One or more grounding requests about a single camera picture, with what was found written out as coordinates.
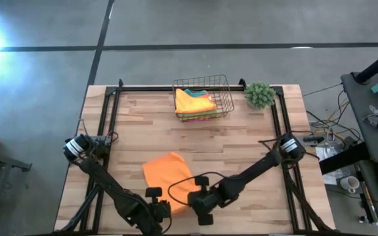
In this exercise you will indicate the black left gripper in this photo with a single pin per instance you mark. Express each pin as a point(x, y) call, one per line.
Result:
point(160, 209)

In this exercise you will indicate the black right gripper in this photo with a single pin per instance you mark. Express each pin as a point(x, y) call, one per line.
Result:
point(203, 201)

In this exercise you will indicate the orange microfiber towel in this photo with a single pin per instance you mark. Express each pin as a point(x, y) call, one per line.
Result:
point(166, 173)
point(194, 103)

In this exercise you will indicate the light green microfiber towel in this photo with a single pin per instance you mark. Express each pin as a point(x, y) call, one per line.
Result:
point(208, 114)

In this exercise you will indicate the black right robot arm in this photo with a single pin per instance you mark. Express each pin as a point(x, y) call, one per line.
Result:
point(258, 170)

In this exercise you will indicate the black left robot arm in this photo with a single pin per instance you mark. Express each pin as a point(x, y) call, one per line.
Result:
point(110, 190)

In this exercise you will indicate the small artificial potted plant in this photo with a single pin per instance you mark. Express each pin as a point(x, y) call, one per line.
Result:
point(259, 95)

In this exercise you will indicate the black desk crossbar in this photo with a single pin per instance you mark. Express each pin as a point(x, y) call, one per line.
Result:
point(343, 159)

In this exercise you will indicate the white mug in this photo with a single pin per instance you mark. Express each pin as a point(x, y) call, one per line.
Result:
point(349, 183)

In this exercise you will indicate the grey side desk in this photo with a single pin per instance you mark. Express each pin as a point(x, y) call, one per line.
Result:
point(369, 131)

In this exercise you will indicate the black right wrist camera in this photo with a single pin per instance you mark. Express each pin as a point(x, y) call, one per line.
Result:
point(202, 181)

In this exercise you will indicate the black aluminium table frame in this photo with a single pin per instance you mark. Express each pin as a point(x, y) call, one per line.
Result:
point(130, 88)

